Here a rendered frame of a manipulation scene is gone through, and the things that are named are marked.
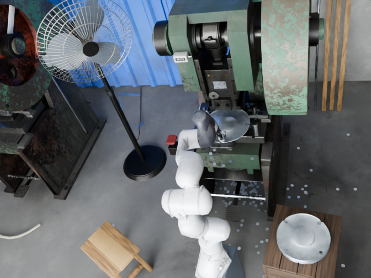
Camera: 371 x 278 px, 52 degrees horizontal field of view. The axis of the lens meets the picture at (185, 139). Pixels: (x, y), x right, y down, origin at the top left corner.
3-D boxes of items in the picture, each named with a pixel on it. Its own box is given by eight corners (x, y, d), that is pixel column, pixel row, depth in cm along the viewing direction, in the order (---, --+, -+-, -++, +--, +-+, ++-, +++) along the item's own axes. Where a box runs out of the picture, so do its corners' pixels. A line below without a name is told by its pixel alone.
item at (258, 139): (264, 143, 231) (264, 137, 226) (194, 141, 245) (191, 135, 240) (269, 108, 249) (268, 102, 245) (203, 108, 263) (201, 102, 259)
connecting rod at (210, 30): (229, 82, 206) (219, 27, 181) (207, 82, 210) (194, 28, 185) (234, 58, 218) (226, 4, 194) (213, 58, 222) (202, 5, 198)
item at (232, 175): (266, 182, 253) (266, 181, 252) (203, 178, 266) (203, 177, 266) (271, 134, 278) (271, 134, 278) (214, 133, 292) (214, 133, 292)
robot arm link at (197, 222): (204, 238, 166) (192, 235, 150) (168, 235, 171) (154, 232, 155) (207, 193, 171) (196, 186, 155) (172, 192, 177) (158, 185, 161)
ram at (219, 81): (236, 112, 219) (228, 72, 198) (210, 112, 224) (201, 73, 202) (239, 92, 230) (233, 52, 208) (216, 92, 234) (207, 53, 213)
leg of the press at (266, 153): (283, 222, 264) (277, 137, 199) (266, 221, 268) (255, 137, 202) (290, 125, 321) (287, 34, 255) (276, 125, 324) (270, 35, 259)
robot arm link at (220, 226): (233, 258, 193) (226, 235, 175) (199, 254, 199) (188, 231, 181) (237, 239, 200) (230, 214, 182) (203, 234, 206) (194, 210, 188)
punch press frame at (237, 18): (266, 201, 260) (246, 33, 163) (206, 196, 274) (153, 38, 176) (275, 117, 309) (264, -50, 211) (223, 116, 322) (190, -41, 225)
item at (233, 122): (198, 143, 225) (197, 142, 225) (207, 108, 243) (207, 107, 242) (247, 143, 215) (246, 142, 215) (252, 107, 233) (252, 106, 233)
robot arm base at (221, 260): (221, 288, 199) (217, 278, 188) (189, 277, 207) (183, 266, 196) (236, 250, 211) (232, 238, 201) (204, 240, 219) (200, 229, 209)
